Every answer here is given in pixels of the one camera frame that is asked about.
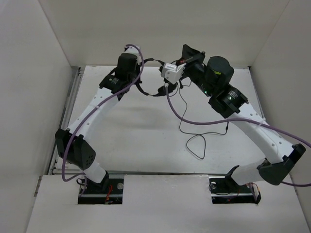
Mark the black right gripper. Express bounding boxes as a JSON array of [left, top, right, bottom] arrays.
[[176, 43, 215, 97]]

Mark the black headphone cable with plugs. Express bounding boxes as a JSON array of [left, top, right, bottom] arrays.
[[178, 72, 245, 160]]

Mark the black over-ear headphones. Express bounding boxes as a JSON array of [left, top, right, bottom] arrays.
[[136, 67, 179, 97]]

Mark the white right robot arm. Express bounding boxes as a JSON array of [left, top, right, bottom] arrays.
[[177, 44, 306, 191]]

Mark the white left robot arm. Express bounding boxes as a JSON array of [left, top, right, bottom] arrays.
[[55, 44, 144, 193]]

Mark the white front cover board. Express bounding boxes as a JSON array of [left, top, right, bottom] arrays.
[[27, 175, 309, 233]]

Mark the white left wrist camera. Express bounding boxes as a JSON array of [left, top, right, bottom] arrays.
[[124, 46, 141, 63]]

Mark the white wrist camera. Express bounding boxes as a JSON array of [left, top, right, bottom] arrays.
[[124, 46, 141, 63], [159, 61, 187, 84]]

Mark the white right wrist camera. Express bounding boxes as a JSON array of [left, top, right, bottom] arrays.
[[159, 61, 187, 84]]

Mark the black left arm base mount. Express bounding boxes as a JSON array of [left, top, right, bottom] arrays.
[[76, 174, 124, 205]]

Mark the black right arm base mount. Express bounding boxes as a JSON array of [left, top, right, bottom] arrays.
[[208, 176, 261, 205]]

